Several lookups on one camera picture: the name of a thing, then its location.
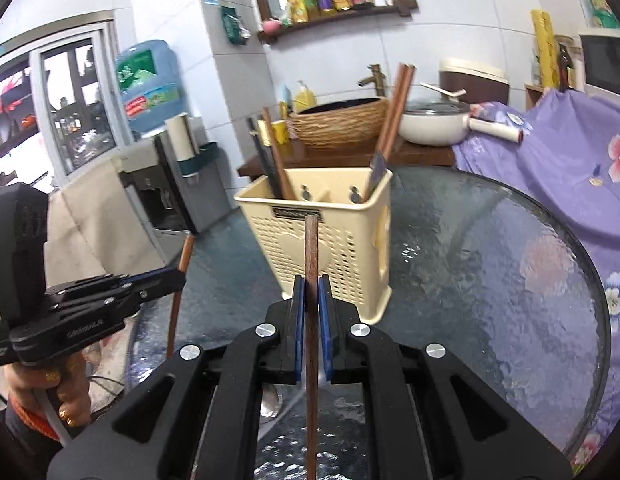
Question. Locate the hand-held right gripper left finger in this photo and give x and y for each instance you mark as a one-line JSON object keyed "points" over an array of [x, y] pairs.
{"points": [[299, 330]]}

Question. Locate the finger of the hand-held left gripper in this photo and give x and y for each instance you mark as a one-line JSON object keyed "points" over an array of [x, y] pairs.
{"points": [[140, 296], [140, 277]]}

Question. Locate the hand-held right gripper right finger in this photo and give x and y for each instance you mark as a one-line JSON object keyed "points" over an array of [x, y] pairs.
{"points": [[326, 330]]}

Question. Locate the brown wooden chopstick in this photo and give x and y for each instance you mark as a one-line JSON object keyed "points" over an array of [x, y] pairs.
{"points": [[399, 110], [312, 250], [280, 160], [186, 255], [389, 110]]}

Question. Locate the cream plastic utensil holder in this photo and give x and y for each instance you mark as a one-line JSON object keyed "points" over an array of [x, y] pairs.
{"points": [[330, 240]]}

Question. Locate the person's left forearm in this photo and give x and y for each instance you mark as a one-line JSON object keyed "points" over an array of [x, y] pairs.
{"points": [[30, 417]]}

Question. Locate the person's left hand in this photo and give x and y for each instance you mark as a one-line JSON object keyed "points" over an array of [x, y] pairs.
{"points": [[65, 390]]}

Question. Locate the beige cloth cover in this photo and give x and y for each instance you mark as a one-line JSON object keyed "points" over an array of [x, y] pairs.
{"points": [[90, 230]]}

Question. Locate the grey water dispenser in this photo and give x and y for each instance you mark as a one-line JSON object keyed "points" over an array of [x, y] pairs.
{"points": [[180, 195]]}

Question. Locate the green cup holder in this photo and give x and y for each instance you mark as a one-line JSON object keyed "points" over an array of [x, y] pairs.
{"points": [[202, 162]]}

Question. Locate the white paper cup tube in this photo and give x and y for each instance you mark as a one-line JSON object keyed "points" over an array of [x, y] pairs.
{"points": [[182, 135]]}

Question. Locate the glass cabinet window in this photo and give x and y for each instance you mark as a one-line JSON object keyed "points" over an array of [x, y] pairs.
{"points": [[75, 105]]}

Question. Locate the black gold-tipped chopstick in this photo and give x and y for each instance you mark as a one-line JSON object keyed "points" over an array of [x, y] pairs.
{"points": [[270, 165]]}

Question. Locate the blue water bottle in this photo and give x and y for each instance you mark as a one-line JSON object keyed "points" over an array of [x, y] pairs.
{"points": [[150, 85]]}

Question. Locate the wicker basket sink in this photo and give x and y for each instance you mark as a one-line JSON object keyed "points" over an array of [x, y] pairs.
{"points": [[340, 122]]}

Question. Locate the yellow dish soap bottle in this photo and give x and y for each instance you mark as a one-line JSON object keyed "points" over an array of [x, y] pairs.
{"points": [[305, 100]]}

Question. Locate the white pan with lid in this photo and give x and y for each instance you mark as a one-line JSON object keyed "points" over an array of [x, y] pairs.
{"points": [[434, 125]]}

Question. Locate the brass faucet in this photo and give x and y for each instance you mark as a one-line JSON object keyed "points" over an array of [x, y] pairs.
{"points": [[375, 80]]}

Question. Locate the white rice paddle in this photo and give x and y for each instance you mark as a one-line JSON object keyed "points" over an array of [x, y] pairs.
{"points": [[442, 91]]}

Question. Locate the green hanging packet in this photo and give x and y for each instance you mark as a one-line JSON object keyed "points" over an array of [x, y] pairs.
{"points": [[233, 25]]}

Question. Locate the pink ceramic ornament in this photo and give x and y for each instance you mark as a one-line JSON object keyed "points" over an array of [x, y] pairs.
{"points": [[272, 25]]}

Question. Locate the purple floral cloth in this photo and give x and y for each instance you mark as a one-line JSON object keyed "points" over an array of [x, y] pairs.
{"points": [[564, 170]]}

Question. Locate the brown white rice cooker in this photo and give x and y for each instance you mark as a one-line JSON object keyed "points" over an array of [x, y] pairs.
{"points": [[474, 82]]}

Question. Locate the wooden framed mirror shelf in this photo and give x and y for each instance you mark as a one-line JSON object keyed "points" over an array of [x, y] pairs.
{"points": [[335, 15]]}

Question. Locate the dark glass bottle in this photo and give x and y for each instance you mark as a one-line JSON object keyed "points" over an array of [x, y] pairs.
{"points": [[564, 67]]}

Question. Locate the yellow tall packet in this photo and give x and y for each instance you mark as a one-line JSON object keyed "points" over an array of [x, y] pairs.
{"points": [[542, 47]]}

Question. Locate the white microwave oven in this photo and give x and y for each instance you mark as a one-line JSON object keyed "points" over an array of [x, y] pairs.
{"points": [[607, 65]]}

